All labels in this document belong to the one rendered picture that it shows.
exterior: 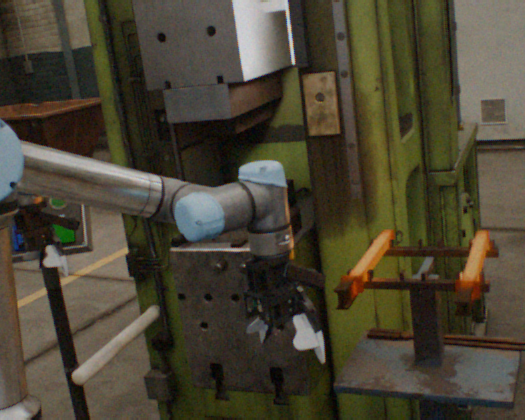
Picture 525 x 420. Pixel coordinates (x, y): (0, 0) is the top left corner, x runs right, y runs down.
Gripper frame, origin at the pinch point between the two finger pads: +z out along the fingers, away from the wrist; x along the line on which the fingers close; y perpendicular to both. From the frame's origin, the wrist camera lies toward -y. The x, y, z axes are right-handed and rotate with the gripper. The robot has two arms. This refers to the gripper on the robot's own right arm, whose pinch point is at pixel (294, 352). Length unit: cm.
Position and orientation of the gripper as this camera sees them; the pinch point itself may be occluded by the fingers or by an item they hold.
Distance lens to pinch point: 130.5
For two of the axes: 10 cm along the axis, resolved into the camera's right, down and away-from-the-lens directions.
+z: 1.3, 9.6, 2.6
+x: 6.9, 1.0, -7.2
